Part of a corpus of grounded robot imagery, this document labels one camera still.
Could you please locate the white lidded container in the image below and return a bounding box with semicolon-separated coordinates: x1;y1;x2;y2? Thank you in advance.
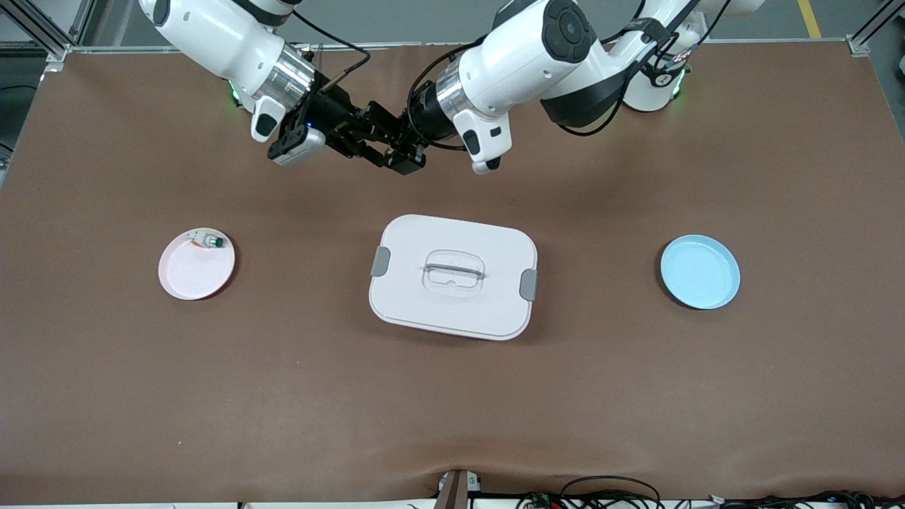
368;213;539;341

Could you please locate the pink round plate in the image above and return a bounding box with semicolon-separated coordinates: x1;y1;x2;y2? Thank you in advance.
158;227;236;301

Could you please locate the light blue round plate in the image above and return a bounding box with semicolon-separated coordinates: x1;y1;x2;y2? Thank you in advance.
660;234;741;310

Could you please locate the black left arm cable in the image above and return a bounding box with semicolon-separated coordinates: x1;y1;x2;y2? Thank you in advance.
407;0;736;153

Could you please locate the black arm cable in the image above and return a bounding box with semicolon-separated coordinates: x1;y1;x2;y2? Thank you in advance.
293;11;372;93
407;0;736;153

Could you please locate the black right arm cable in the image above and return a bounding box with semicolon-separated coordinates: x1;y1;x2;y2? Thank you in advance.
293;11;372;93

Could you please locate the aluminium frame with diagonal brace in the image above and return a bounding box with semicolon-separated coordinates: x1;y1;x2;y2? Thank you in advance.
0;0;96;61

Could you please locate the brown camera mount post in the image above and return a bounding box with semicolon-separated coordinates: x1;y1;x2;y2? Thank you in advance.
433;469;483;509

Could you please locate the silver table edge rail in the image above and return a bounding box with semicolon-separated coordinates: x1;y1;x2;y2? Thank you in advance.
67;37;849;54

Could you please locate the black looped cable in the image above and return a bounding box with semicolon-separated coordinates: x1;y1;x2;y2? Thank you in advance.
561;476;662;509

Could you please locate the aluminium corner frame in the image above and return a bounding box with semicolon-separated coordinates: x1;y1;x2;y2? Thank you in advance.
848;0;905;57

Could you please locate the tangled cable bundle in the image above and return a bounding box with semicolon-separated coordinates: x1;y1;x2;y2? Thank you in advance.
516;491;905;509

